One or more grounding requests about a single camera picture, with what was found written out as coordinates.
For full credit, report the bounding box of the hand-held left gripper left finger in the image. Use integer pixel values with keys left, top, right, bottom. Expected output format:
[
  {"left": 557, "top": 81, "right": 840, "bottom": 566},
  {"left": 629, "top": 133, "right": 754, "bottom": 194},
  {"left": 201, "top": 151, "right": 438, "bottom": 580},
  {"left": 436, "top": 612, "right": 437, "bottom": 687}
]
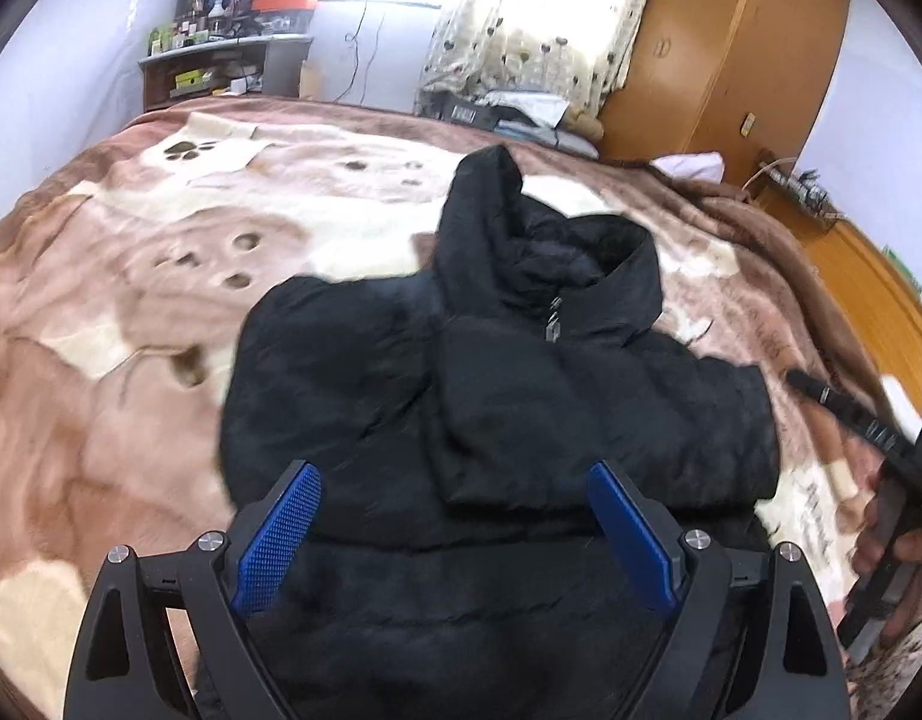
[{"left": 62, "top": 459, "right": 323, "bottom": 720}]

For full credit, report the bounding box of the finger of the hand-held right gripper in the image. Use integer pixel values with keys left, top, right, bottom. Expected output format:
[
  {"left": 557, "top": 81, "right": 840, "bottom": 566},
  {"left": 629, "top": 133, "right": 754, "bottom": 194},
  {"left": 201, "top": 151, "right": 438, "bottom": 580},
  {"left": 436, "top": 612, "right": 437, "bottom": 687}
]
[{"left": 786, "top": 366, "right": 921, "bottom": 460}]

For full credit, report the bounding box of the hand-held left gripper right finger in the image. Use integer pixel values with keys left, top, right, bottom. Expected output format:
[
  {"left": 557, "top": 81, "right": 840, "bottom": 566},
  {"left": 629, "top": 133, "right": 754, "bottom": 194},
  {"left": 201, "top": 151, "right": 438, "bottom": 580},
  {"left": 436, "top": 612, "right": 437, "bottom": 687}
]
[{"left": 587, "top": 459, "right": 852, "bottom": 720}]

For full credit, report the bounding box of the black puffer jacket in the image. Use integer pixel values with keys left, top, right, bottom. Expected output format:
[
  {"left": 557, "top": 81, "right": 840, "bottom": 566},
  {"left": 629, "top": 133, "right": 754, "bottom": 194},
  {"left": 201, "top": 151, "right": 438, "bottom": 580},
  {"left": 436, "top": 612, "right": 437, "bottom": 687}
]
[{"left": 194, "top": 146, "right": 780, "bottom": 720}]

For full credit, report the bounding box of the person's right forearm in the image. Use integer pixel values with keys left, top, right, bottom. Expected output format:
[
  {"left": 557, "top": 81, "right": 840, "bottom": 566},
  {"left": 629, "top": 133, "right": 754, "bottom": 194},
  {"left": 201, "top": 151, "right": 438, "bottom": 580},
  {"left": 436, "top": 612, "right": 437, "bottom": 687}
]
[{"left": 843, "top": 592, "right": 922, "bottom": 720}]

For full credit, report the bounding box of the pile of pillows and clothes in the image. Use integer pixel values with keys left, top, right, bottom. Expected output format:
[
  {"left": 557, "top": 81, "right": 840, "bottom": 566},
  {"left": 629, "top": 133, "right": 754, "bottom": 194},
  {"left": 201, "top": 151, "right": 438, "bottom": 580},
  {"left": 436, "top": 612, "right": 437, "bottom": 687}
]
[{"left": 482, "top": 88, "right": 606, "bottom": 160}]

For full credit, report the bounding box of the person's right hand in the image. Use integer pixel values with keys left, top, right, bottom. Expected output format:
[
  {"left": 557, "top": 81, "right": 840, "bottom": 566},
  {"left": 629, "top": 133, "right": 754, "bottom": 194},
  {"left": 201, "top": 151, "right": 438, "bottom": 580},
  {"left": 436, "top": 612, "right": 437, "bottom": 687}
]
[{"left": 851, "top": 461, "right": 922, "bottom": 605}]

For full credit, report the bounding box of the green packet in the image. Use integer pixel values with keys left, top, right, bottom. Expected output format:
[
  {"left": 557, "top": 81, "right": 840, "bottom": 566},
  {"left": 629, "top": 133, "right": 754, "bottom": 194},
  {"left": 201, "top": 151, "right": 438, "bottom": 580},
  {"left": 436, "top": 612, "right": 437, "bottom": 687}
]
[{"left": 882, "top": 242, "right": 922, "bottom": 295}]

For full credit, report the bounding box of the brown paw print blanket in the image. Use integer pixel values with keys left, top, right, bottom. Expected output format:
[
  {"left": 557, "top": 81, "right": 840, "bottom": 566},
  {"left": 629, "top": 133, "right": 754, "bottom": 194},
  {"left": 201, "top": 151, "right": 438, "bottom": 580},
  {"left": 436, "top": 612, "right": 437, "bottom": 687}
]
[{"left": 0, "top": 94, "right": 919, "bottom": 720}]

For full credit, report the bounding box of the white pillow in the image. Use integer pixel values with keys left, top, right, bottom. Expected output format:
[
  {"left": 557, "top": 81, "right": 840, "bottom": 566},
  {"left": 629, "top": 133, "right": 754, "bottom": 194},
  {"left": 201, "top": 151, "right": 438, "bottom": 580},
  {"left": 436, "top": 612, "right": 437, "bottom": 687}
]
[{"left": 650, "top": 151, "right": 726, "bottom": 182}]

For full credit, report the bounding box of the wooden wardrobe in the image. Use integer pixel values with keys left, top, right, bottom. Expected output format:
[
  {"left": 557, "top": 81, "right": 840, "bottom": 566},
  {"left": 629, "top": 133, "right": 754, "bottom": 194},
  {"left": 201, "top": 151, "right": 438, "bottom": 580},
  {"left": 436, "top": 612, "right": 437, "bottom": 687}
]
[{"left": 596, "top": 0, "right": 853, "bottom": 200}]

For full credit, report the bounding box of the dark wooden shelf unit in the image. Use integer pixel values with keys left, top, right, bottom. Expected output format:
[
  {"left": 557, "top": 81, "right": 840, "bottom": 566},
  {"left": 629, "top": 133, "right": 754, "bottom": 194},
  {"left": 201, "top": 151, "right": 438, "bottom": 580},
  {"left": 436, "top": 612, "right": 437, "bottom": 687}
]
[{"left": 138, "top": 34, "right": 316, "bottom": 112}]

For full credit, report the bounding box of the heart print curtain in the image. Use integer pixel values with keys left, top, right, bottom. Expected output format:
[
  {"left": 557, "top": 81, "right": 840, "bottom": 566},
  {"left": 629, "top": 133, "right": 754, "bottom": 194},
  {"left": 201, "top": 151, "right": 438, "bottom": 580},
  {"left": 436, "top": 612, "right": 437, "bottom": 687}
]
[{"left": 419, "top": 0, "right": 668, "bottom": 117}]

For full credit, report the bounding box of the power strip with cables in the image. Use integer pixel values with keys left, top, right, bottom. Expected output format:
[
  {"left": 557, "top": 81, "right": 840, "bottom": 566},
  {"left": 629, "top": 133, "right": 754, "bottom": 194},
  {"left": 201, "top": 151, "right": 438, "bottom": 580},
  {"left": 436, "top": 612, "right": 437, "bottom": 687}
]
[{"left": 744, "top": 154, "right": 840, "bottom": 222}]

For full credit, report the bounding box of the black wall cable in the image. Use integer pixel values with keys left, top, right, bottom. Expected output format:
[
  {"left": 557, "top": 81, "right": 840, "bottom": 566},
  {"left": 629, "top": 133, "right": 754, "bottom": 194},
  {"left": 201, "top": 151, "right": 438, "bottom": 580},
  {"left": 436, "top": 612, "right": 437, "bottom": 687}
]
[{"left": 343, "top": 0, "right": 381, "bottom": 104}]

